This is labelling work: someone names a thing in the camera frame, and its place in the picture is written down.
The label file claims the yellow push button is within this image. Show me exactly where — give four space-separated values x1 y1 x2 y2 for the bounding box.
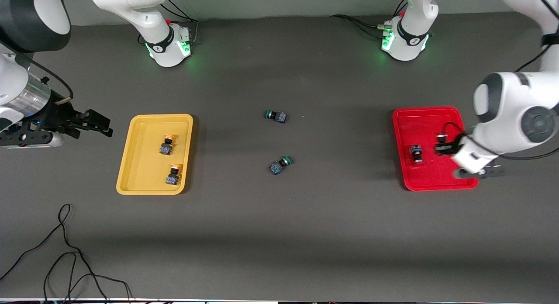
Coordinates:
166 163 183 185
159 134 175 156

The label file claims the red plastic tray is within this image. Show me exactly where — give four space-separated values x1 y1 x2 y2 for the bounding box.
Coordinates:
392 106 479 192

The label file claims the yellow plastic tray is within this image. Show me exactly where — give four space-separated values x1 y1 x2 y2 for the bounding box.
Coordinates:
116 114 194 195

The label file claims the dark grey table mat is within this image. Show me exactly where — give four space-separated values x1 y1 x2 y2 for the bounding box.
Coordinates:
0 5 559 302

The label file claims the long black loose cable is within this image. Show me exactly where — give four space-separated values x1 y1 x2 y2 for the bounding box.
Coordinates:
0 204 131 304

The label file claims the black right arm base cable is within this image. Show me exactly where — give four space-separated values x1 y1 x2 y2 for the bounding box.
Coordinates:
159 0 199 45

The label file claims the black arm base cable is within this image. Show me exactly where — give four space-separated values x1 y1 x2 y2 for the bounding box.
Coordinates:
159 0 199 45
330 14 387 39

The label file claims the black left arm base cable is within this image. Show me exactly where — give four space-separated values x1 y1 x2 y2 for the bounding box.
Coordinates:
330 14 387 39

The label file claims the short black loose cable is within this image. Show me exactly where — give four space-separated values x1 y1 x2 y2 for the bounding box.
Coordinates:
43 252 79 304

